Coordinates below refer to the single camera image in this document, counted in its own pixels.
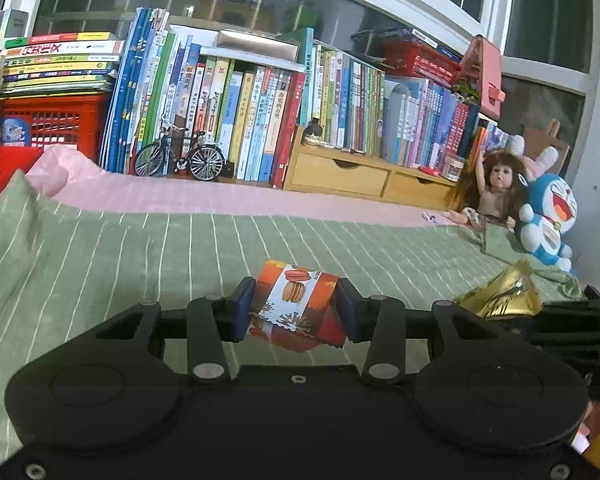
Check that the small wooden easel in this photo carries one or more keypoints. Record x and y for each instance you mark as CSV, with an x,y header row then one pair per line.
x,y
550,137

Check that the white flat board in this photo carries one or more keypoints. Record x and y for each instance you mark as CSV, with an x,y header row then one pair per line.
x,y
250,56

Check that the pink toy house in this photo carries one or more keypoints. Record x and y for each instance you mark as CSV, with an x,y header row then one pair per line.
x,y
485,75

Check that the stack of flat workbooks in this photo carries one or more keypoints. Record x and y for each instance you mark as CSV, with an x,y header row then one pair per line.
x,y
60,65

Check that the small glass jar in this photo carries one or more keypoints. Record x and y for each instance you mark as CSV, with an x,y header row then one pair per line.
x,y
453,169

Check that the red bed rail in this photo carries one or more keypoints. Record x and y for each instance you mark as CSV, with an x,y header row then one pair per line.
x,y
5,180

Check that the orange macaron print packet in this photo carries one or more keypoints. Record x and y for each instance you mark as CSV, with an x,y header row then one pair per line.
x,y
300,305

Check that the gold foil wrapper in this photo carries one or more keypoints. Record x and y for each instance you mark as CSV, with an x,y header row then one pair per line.
x,y
505,295

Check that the flat beige box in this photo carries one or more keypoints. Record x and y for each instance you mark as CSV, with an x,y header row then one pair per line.
x,y
257,40

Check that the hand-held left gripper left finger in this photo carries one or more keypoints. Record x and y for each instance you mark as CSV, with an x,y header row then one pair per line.
x,y
242,310

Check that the small white box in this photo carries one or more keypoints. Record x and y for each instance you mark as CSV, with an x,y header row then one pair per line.
x,y
14,30

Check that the pink bunny plush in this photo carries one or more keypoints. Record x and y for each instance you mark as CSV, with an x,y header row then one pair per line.
x,y
542,160

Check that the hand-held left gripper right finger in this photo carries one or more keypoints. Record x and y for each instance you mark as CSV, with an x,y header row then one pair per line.
x,y
349,310

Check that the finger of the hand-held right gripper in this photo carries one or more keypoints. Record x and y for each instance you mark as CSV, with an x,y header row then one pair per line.
x,y
580,307
555,329

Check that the small black-haired figurine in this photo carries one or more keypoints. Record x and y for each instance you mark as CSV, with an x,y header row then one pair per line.
x,y
312,132

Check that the red plastic basket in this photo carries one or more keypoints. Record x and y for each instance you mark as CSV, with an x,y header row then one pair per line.
x,y
420,60

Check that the row of children's picture books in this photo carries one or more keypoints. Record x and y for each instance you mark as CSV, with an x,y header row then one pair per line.
x,y
205,105

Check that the blue cat plush toy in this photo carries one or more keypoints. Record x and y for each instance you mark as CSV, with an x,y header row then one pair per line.
x,y
550,220

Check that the small wrapped candy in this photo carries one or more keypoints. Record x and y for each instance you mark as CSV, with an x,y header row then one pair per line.
x,y
430,218

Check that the toy bicycle model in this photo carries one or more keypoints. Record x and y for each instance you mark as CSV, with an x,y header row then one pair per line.
x,y
205,162

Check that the small red toy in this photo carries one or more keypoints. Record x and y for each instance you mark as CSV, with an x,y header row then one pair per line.
x,y
430,169

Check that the red plastic crate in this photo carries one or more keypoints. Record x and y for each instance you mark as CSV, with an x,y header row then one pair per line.
x,y
55,125

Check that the wooden drawer organizer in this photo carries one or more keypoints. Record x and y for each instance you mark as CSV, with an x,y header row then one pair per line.
x,y
340,175

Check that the small black box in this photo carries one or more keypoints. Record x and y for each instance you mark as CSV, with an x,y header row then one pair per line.
x,y
225,170

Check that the brown-haired doll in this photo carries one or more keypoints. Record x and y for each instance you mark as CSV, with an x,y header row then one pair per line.
x,y
500,185

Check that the green checked blanket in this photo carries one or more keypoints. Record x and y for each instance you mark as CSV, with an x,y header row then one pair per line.
x,y
130,270

